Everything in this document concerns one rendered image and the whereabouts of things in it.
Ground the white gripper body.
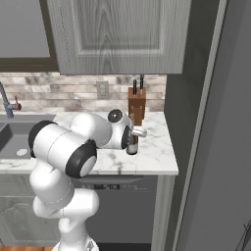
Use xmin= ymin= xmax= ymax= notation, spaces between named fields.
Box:
xmin=130 ymin=125 xmax=148 ymax=138

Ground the dark wine bottle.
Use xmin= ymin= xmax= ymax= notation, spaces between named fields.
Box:
xmin=126 ymin=113 xmax=139 ymax=156

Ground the brown wooden knife block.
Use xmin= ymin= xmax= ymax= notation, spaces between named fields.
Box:
xmin=127 ymin=86 xmax=147 ymax=126

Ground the grey fridge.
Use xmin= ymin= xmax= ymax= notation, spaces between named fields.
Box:
xmin=172 ymin=0 xmax=251 ymax=251

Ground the grey dishwasher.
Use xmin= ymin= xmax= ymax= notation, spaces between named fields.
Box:
xmin=72 ymin=175 xmax=159 ymax=244

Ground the grey sink basin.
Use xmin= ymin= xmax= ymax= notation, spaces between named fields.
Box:
xmin=0 ymin=114 xmax=57 ymax=161

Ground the grey sink tap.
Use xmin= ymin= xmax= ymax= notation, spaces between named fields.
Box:
xmin=0 ymin=81 xmax=23 ymax=120

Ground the grey base cupboard door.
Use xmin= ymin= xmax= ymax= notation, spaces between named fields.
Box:
xmin=0 ymin=195 xmax=63 ymax=247

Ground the dark framed window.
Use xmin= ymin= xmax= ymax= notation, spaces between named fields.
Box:
xmin=0 ymin=0 xmax=59 ymax=73

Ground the grey wall socket plate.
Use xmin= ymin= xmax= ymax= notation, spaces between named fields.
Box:
xmin=95 ymin=80 xmax=110 ymax=100

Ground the grey wall cupboard door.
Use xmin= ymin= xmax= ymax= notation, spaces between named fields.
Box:
xmin=46 ymin=0 xmax=192 ymax=75

